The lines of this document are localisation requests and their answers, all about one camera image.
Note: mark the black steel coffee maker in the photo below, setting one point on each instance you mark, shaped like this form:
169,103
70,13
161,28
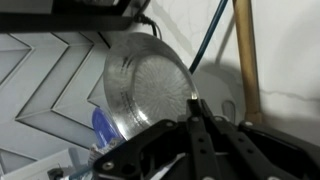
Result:
66,23

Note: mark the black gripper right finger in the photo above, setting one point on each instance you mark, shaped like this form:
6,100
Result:
253,153

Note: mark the silver metal bowl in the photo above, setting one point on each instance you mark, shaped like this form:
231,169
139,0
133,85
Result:
146,83

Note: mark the purple plastic food container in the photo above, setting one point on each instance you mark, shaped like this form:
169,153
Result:
101,128

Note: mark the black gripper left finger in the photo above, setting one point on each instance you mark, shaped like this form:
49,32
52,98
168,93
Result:
150,150

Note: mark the wooden spoon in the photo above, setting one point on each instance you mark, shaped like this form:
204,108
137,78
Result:
246,66

